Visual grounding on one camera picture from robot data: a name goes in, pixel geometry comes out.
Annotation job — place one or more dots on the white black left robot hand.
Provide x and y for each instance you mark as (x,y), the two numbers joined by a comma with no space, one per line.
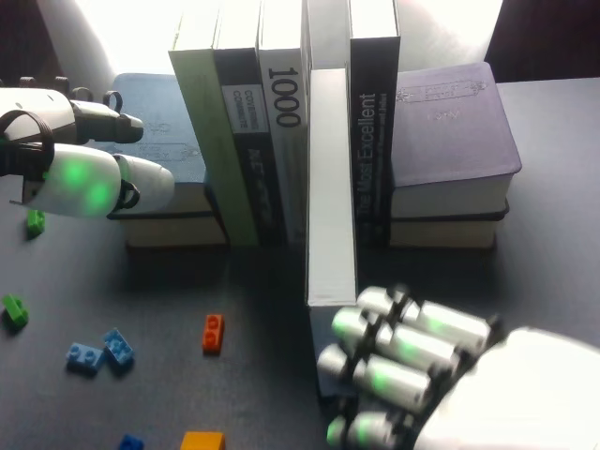
(75,183)

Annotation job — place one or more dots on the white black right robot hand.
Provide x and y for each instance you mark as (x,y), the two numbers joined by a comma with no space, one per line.
(515,389)

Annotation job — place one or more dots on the black Let It Be book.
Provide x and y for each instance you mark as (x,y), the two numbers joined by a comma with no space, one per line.
(330,187)

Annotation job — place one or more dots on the green toy brick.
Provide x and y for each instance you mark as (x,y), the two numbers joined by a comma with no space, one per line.
(35,224)
(15,310)

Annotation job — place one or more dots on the blue leather book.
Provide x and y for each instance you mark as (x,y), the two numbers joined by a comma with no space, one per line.
(164,98)

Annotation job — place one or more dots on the green spine book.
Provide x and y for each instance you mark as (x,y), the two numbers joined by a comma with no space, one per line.
(211,140)

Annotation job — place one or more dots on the dark background furniture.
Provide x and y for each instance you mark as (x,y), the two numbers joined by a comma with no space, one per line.
(548,37)
(23,37)

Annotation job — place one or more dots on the light blue square brick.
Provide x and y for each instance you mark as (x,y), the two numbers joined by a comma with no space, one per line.
(118,349)

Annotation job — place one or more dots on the dark-edged book under purple book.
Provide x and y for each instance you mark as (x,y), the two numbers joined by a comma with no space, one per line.
(440,232)

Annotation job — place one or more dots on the light blue flat brick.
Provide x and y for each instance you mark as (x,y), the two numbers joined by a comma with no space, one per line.
(83,358)

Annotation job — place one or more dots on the black Covering Commute book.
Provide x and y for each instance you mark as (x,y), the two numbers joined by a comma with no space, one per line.
(253,164)

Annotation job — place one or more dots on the orange toy brick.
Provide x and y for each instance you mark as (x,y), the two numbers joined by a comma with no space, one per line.
(213,334)

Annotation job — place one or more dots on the white 1000 book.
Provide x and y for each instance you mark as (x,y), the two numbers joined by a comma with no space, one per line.
(288,154)

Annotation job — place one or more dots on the purple leather book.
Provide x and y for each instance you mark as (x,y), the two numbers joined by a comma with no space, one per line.
(450,131)

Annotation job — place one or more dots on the dark blue toy brick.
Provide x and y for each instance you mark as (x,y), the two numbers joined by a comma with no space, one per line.
(132,443)

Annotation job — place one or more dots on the black Most Excellent book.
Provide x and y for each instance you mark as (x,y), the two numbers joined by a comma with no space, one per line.
(372,140)

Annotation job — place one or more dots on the yellow toy brick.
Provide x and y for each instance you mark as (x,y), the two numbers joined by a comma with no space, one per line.
(201,441)

